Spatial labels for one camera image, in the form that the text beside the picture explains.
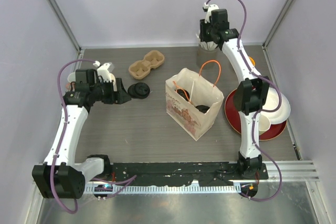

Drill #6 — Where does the small pink ceramic teacup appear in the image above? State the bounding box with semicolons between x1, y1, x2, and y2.
66;82;72;91

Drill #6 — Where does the white paper plate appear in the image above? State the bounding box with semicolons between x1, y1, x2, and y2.
261;88;291;124

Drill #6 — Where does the stack of white paper cups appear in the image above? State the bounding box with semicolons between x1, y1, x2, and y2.
67;72;76;83

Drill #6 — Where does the perforated cable duct rail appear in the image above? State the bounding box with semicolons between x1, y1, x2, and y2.
84;183;241;195

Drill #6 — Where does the black cup lid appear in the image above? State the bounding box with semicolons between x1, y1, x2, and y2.
196;105;209;114
176;89;190;102

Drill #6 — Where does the orange bowl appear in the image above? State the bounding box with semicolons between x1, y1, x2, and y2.
249;57;256;67

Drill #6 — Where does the grey straw holder cup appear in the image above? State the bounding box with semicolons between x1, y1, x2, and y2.
196;45;219;68

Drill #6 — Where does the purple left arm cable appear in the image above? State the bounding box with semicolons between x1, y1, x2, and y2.
51;59;137;214

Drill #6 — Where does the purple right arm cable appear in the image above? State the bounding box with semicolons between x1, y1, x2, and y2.
206;0;283;204

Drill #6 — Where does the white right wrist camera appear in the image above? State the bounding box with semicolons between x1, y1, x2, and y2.
203;3;219;24

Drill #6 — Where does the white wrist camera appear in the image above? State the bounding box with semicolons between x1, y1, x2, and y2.
93;61;115;82
203;3;219;24

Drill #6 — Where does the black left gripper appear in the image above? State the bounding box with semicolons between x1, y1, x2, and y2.
90;78;131;104

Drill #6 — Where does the paper bag with orange handles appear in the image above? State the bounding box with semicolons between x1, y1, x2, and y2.
165;60;224;141

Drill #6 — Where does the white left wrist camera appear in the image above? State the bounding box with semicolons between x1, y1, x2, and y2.
93;61;115;82

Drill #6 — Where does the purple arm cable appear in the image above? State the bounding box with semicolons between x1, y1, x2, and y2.
51;59;137;214
206;0;283;204

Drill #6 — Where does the stack of black cup lids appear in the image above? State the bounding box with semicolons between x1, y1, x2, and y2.
128;82;150;99

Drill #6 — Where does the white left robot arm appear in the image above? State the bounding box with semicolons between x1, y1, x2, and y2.
32;63;131;199

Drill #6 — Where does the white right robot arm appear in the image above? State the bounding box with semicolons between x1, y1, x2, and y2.
199;5;269;179

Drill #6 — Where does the red round tray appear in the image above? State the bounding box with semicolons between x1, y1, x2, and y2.
224;89;287;141

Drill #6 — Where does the yellow mug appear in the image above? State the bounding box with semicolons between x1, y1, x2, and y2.
258;114;271;135

